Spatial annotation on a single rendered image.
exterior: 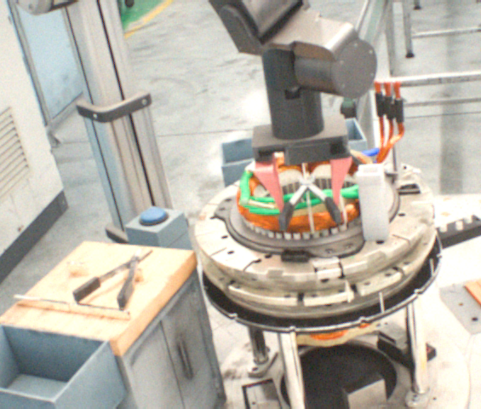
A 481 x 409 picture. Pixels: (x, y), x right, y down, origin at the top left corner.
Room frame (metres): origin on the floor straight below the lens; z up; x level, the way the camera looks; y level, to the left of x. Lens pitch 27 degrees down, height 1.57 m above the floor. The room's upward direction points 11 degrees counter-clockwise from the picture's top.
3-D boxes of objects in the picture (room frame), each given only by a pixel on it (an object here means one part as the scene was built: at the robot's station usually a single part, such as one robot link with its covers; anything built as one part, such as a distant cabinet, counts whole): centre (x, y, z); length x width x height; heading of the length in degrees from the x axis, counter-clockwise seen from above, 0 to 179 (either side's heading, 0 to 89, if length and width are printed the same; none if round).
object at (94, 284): (0.83, 0.21, 1.09); 0.04 x 0.01 x 0.02; 135
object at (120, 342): (0.87, 0.20, 1.05); 0.20 x 0.19 x 0.02; 150
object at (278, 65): (0.77, -0.08, 1.34); 0.07 x 0.06 x 0.07; 34
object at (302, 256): (0.78, -0.05, 1.10); 0.03 x 0.01 x 0.01; 65
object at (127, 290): (0.80, 0.16, 1.09); 0.04 x 0.01 x 0.02; 165
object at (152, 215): (1.09, 0.14, 1.04); 0.04 x 0.04 x 0.01
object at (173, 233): (1.09, 0.14, 0.91); 0.07 x 0.07 x 0.25; 51
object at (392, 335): (0.94, -0.20, 0.83); 0.05 x 0.04 x 0.02; 30
